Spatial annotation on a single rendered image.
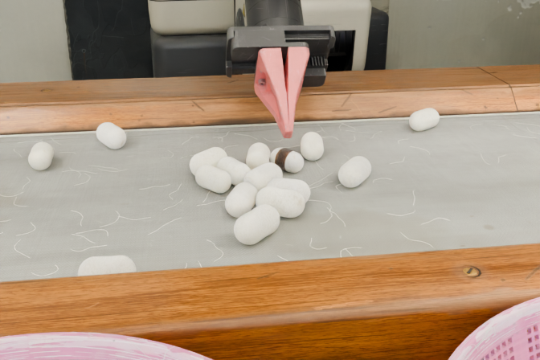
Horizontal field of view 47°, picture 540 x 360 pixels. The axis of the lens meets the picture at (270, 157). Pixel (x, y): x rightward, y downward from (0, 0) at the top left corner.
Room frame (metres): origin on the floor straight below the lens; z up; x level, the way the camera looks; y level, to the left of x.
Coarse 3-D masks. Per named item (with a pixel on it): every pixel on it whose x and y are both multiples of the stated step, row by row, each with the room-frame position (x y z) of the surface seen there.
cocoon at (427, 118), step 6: (426, 108) 0.60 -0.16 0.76; (432, 108) 0.60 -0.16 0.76; (414, 114) 0.59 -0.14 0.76; (420, 114) 0.58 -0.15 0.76; (426, 114) 0.58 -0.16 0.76; (432, 114) 0.59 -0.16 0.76; (438, 114) 0.59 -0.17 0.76; (414, 120) 0.58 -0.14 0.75; (420, 120) 0.58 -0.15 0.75; (426, 120) 0.58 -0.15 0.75; (432, 120) 0.58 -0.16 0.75; (438, 120) 0.59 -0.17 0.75; (414, 126) 0.58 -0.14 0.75; (420, 126) 0.58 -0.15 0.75; (426, 126) 0.58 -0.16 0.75; (432, 126) 0.59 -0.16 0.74
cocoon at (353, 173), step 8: (352, 160) 0.46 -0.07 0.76; (360, 160) 0.46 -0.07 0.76; (344, 168) 0.45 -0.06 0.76; (352, 168) 0.45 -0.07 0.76; (360, 168) 0.45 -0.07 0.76; (368, 168) 0.46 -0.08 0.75; (344, 176) 0.45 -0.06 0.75; (352, 176) 0.44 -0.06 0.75; (360, 176) 0.45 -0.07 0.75; (344, 184) 0.45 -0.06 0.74; (352, 184) 0.45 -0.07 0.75
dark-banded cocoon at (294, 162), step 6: (276, 150) 0.49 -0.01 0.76; (270, 156) 0.49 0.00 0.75; (288, 156) 0.48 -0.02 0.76; (294, 156) 0.48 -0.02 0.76; (300, 156) 0.48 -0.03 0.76; (288, 162) 0.48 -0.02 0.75; (294, 162) 0.48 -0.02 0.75; (300, 162) 0.48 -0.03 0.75; (288, 168) 0.48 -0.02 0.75; (294, 168) 0.47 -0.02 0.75; (300, 168) 0.48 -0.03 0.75
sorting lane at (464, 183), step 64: (192, 128) 0.59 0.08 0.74; (256, 128) 0.60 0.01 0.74; (320, 128) 0.60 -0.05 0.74; (384, 128) 0.60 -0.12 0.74; (448, 128) 0.60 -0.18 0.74; (512, 128) 0.60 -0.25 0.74; (0, 192) 0.44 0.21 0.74; (64, 192) 0.44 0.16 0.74; (128, 192) 0.44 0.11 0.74; (192, 192) 0.44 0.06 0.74; (320, 192) 0.44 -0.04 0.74; (384, 192) 0.44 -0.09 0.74; (448, 192) 0.44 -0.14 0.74; (512, 192) 0.44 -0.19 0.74; (0, 256) 0.35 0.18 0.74; (64, 256) 0.35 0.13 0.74; (128, 256) 0.35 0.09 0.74; (192, 256) 0.35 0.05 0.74; (256, 256) 0.35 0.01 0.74; (320, 256) 0.35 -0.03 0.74
